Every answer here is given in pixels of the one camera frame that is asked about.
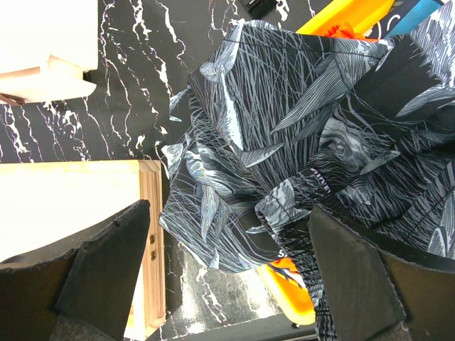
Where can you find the wooden clothes rack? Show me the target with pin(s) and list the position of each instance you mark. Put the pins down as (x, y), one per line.
(42, 203)

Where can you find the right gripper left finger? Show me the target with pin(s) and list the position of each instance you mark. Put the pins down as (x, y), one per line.
(80, 287)

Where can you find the black marbled mat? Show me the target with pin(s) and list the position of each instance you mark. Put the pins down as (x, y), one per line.
(146, 51)

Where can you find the white drawer unit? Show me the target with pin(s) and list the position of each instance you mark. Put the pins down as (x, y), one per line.
(46, 49)

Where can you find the patterned blue orange shorts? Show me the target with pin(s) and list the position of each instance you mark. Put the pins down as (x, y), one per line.
(286, 268)

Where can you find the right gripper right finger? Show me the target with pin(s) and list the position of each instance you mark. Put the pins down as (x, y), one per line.
(378, 288)

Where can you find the dark grey patterned shorts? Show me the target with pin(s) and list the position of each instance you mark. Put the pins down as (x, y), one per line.
(281, 122)

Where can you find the yellow plastic tray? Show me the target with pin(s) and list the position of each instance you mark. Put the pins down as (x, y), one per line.
(296, 302)

